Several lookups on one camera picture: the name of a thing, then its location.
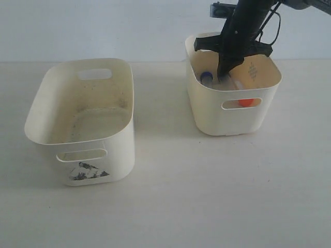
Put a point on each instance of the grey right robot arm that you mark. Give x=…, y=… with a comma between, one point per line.
x=323, y=6

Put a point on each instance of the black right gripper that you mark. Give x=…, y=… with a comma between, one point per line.
x=237, y=39

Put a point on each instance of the blue-capped clear tube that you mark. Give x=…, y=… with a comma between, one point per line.
x=226, y=83
x=207, y=80

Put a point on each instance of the orange-capped clear tube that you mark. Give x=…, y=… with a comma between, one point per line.
x=244, y=102

